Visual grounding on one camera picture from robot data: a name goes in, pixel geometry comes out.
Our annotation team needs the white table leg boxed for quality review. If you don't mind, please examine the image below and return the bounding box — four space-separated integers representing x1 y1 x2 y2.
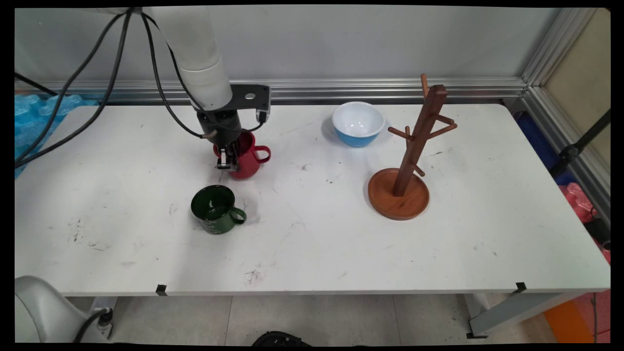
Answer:
90 296 118 339

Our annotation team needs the grey table leg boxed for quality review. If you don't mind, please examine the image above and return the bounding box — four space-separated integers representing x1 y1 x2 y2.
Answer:
458 292 583 338

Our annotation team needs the aluminium upright frame post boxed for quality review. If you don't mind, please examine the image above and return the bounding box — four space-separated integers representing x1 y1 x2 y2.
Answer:
522 7 598 88

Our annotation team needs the grey rounded machine housing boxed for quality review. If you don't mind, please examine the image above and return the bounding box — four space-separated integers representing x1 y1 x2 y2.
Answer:
15 275 81 343

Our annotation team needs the orange mat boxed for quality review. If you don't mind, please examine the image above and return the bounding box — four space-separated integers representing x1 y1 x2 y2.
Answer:
544 297 593 343

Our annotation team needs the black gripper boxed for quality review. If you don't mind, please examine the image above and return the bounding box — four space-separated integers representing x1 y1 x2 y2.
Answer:
196 108 244 172

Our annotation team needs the white bowl with blue outside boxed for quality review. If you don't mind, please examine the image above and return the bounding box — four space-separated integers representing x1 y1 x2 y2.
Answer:
332 101 386 148

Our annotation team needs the aluminium side frame rail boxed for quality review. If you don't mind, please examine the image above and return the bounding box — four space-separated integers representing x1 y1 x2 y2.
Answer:
526 87 611 225

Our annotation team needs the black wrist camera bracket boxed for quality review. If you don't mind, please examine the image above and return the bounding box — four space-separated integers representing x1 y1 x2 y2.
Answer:
229 84 272 123

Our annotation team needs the red mug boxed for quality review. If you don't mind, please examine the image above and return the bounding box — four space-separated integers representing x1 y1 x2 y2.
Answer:
213 130 272 180

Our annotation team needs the black tripod stand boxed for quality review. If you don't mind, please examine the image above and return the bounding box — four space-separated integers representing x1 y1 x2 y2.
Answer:
550 110 611 178

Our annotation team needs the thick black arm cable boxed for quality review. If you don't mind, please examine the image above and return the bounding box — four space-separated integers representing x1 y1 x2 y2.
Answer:
15 9 135 169
15 12 126 164

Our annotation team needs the aluminium rear frame rail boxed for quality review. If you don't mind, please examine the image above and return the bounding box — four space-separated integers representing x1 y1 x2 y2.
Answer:
15 78 529 105

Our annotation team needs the green mug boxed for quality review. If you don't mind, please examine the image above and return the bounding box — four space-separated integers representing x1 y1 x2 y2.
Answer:
190 185 247 235

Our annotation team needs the wooden mug tree stand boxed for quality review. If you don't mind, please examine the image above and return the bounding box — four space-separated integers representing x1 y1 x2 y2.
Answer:
368 74 458 221

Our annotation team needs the black cable along wall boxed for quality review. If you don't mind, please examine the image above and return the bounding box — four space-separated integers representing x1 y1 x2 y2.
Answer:
15 72 58 97

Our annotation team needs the black cable with plug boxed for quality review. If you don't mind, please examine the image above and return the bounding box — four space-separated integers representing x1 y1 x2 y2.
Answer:
73 308 114 343

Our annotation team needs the black object on floor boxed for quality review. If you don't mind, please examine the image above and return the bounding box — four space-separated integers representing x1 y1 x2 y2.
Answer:
251 331 312 347

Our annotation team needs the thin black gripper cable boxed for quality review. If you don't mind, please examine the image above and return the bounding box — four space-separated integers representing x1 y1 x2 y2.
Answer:
140 10 217 139

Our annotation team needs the thin black camera cable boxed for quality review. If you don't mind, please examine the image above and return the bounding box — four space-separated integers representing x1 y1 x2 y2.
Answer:
146 15 266 133

